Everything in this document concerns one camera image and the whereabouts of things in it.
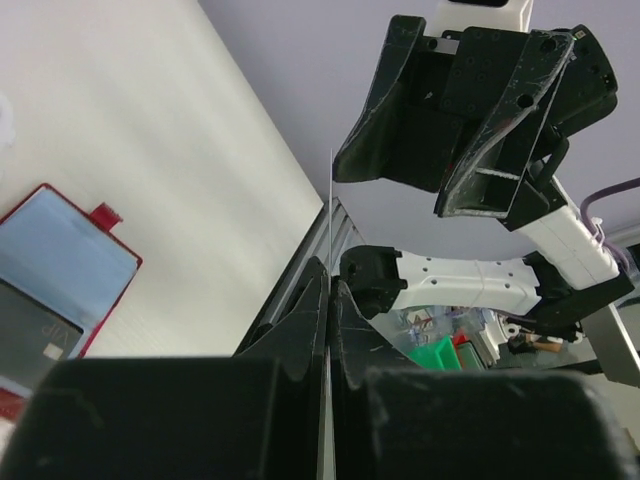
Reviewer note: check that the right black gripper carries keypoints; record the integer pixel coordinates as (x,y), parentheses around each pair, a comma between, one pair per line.
(470,119)

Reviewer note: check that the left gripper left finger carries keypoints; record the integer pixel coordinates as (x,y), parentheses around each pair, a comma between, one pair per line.
(254,415)

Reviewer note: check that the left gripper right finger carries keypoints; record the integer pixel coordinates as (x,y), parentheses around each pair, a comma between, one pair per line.
(396,420)

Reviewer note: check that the right aluminium frame post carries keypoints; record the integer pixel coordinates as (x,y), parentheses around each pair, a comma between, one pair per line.
(288,287)

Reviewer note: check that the red leather card holder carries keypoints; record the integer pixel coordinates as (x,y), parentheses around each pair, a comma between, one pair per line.
(68,260)

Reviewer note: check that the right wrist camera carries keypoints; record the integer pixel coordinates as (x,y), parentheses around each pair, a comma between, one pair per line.
(514,15)

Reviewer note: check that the green plastic bin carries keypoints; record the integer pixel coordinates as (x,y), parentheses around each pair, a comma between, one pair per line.
(441,355)

